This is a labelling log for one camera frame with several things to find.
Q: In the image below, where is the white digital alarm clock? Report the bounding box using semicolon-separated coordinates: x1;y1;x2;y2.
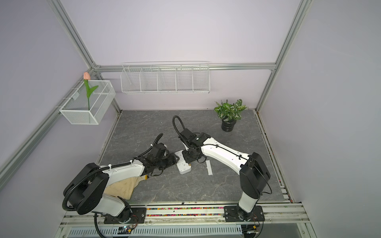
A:
175;151;191;175

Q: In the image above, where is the green potted plant black pot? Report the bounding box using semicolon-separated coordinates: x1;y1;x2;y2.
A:
214;99;248;132

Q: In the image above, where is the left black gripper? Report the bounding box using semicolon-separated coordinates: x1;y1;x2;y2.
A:
155;152;180;170

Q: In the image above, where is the white vented cable duct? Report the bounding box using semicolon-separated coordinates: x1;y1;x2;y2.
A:
66;224;243;238

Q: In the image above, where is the beige work glove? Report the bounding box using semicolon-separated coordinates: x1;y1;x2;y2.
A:
104;175;148;200

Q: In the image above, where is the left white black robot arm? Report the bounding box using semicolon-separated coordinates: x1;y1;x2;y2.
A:
62;134;180;238

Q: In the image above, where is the pink artificial tulip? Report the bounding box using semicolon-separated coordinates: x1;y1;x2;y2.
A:
83;72;99;111

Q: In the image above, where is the white wire wall shelf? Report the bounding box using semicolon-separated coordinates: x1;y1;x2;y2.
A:
120;61;210;94

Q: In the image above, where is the white mesh wall basket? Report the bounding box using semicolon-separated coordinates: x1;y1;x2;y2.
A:
60;80;116;125

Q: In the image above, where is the white battery cover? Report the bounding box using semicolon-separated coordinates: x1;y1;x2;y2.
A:
206;160;213;176

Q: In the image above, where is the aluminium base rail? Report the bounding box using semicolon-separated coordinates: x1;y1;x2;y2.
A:
61;202;312;228

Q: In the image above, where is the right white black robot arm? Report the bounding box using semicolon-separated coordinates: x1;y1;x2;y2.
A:
172;116;271;222

